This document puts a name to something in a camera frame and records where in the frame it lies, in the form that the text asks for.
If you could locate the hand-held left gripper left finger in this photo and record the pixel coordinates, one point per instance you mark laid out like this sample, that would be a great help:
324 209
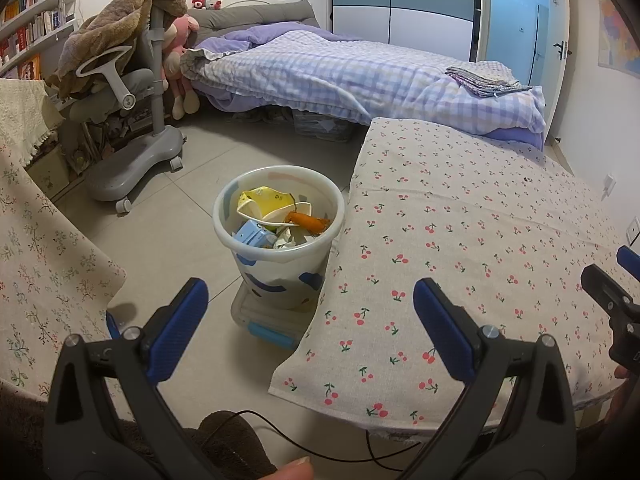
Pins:
180 327

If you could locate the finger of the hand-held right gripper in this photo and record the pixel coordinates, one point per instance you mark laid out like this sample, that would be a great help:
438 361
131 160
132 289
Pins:
602 285
629 257

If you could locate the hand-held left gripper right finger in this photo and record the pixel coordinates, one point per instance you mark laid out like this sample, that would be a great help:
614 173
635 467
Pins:
442 330

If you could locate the white plastic bin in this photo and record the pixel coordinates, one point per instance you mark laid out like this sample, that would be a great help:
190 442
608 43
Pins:
280 280

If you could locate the light blue drink carton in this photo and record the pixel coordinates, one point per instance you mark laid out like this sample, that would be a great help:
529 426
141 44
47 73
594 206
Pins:
250 235

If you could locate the yellow white paper container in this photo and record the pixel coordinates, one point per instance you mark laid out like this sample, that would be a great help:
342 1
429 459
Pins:
265 200

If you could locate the person's right hand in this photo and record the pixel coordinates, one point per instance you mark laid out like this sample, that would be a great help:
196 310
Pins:
620 400

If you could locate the person's left hand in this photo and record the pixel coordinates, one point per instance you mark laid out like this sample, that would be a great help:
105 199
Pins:
295 470

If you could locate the blue plastic bar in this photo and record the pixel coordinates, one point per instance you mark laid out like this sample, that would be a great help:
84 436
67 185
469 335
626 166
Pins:
113 325

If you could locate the clear storage box blue latch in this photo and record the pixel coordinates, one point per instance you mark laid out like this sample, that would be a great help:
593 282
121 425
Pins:
260 317

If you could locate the cherry print tablecloth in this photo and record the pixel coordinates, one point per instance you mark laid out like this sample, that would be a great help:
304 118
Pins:
475 240

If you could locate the bed with purple sheet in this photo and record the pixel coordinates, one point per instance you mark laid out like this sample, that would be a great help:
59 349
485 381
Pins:
510 137

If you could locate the grey desk chair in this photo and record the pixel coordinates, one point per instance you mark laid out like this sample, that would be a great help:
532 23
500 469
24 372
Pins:
130 160

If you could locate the white door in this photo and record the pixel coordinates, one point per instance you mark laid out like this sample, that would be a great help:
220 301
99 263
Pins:
552 95

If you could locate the cardboard box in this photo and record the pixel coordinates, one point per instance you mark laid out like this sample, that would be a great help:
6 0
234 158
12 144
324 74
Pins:
47 177

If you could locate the folded striped cloth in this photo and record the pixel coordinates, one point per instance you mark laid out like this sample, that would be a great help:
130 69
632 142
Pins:
480 77

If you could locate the storage bags under bed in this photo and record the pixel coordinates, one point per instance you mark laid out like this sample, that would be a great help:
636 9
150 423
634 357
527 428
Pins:
320 125

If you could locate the cream lace cloth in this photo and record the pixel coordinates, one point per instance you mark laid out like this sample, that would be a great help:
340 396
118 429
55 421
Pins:
20 110

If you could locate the purple checked duvet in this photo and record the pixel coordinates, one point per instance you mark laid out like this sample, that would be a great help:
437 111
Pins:
325 70

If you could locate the pink plush toy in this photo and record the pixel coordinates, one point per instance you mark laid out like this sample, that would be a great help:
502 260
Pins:
177 30

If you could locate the brown fleece blanket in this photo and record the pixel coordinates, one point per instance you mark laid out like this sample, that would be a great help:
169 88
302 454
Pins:
120 15

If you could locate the grey headboard cushion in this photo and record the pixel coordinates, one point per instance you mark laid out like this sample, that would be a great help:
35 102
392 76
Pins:
260 15

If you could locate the white blue wardrobe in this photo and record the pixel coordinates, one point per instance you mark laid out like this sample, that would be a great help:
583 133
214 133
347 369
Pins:
400 10

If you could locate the red plush toy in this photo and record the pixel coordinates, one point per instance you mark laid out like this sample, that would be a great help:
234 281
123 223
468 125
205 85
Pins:
199 1

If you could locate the white cat plush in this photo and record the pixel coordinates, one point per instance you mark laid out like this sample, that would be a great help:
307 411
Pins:
214 1

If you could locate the white bookshelf with books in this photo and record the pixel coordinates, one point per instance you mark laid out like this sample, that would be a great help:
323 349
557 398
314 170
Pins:
35 25

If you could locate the white wall socket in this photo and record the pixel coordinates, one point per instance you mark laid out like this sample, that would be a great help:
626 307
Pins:
609 184

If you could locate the wall map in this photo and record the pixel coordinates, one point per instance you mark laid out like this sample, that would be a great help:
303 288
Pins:
620 35

